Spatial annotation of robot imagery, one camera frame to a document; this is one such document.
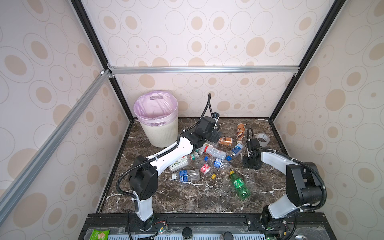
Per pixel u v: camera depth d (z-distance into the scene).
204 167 0.87
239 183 0.81
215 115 0.70
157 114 1.06
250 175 0.90
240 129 1.06
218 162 0.90
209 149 0.97
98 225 0.74
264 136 1.06
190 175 0.84
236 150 0.95
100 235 0.69
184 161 0.90
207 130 0.64
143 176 0.46
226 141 1.00
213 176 0.86
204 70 0.93
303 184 0.46
